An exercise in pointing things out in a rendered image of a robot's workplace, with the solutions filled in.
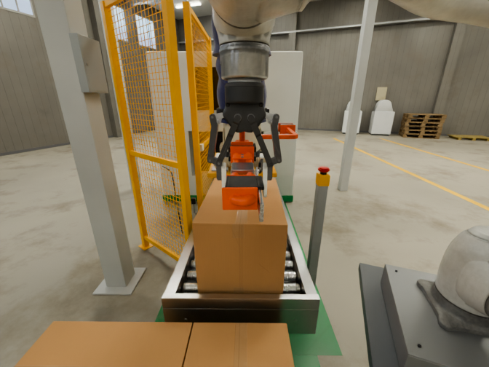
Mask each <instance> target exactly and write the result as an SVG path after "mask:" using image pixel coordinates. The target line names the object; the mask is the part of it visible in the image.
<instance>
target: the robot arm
mask: <svg viewBox="0 0 489 367"><path fill-rule="evenodd" d="M208 1H209V2H210V4H211V5H212V18H213V22H214V26H215V28H216V31H217V34H218V39H219V46H220V49H219V54H220V67H221V78H222V80H226V81H228V83H226V85H225V108H224V110H223V113H218V114H211V115H210V124H211V131H210V142H209V149H208V155H207V162H208V163H212V164H214V165H215V166H216V176H217V180H218V181H222V188H223V187H225V185H226V163H225V162H224V163H223V160H224V157H225V155H226V152H227V151H228V148H229V146H230V143H231V141H232V138H233V137H234V133H235V132H237V133H242V132H247V133H252V132H254V134H255V137H256V139H257V141H258V144H259V146H260V148H261V151H262V153H263V156H264V158H265V160H266V163H265V162H264V163H263V185H264V190H263V196H264V197H267V181H271V180H272V173H273V166H274V165H275V164H277V163H281V162H282V155H281V149H280V144H279V133H278V127H277V126H278V123H279V115H278V114H276V113H275V114H271V113H267V112H266V111H265V109H264V105H263V104H264V85H263V83H262V81H263V80H266V79H268V77H269V42H270V38H271V32H272V30H273V27H274V24H275V20H276V18H278V17H281V16H284V15H289V14H292V13H295V12H302V11H303V10H304V8H305V7H306V5H307V4H308V3H309V2H310V1H311V0H208ZM389 1H391V2H393V3H395V4H396V5H398V6H400V7H402V8H403V9H406V10H407V11H409V12H412V13H413V14H415V15H418V16H421V17H425V18H429V19H432V20H441V21H447V22H453V23H463V24H469V25H476V26H481V27H485V28H489V0H389ZM222 118H224V119H225V120H226V121H227V122H228V124H229V125H230V130H229V132H228V135H227V137H226V139H225V142H224V144H223V147H222V149H221V151H220V154H219V156H218V158H217V157H215V148H216V143H217V137H218V125H219V124H220V123H221V120H222ZM265 118H267V120H268V123H269V124H270V125H271V137H272V142H273V148H274V157H272V158H271V157H270V155H269V152H268V149H267V148H266V145H265V143H264V140H263V137H262V135H261V132H260V130H259V128H258V127H259V125H260V124H261V122H262V121H263V120H264V119H265ZM416 284H417V286H418V287H419V288H420V289H421V290H422V291H423V293H424V295H425V297H426V298H427V300H428V302H429V304H430V305H431V307H432V309H433V310H434V313H435V315H436V316H437V321H438V324H439V325H440V327H441V328H443V329H445V330H446V331H462V332H466V333H471V334H477V335H481V336H488V337H489V226H473V227H472V228H469V229H467V230H466V229H465V230H463V231H462V232H461V233H460V234H458V235H457V236H456V237H455V238H454V239H453V240H452V241H451V242H450V244H449V245H448V247H447V249H446V251H445V253H444V255H443V257H442V260H441V262H440V265H439V269H438V271H437V277H436V280H435V282H430V281H428V280H423V279H418V280H417V283H416Z"/></svg>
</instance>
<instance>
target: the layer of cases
mask: <svg viewBox="0 0 489 367"><path fill-rule="evenodd" d="M14 367H295V366H294V362H293V354H292V350H291V345H290V337H289V333H288V329H287V324H286V323H194V324H193V323H173V322H87V321H54V322H52V324H51V325H50V326H49V327H48V328H47V330H46V331H45V332H44V333H43V334H42V335H41V336H40V337H39V338H38V340H37V341H36V342H35V343H34V344H33V346H32V347H31V348H30V349H29V350H28V351H27V353H26V354H24V356H23V357H22V358H21V359H20V360H19V361H18V363H17V364H16V365H15V366H14Z"/></svg>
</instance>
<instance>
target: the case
mask: <svg viewBox="0 0 489 367"><path fill-rule="evenodd" d="M261 192H262V196H263V190H261ZM263 202H264V212H263V222H260V221H259V215H258V209H257V210H223V203H222V181H218V180H217V178H215V179H214V181H213V183H212V185H211V187H210V189H209V191H208V193H207V195H206V196H205V198H204V200H203V202H202V204H201V206H200V208H199V210H198V212H197V214H196V216H195V218H194V220H193V222H192V229H193V239H194V255H195V263H196V279H197V288H198V293H236V294H283V288H284V278H285V258H286V247H287V228H288V225H287V219H286V216H285V212H284V208H283V205H282V200H281V197H280V194H279V189H278V186H277V181H276V179H275V178H272V180H271V181H267V197H264V196H263Z"/></svg>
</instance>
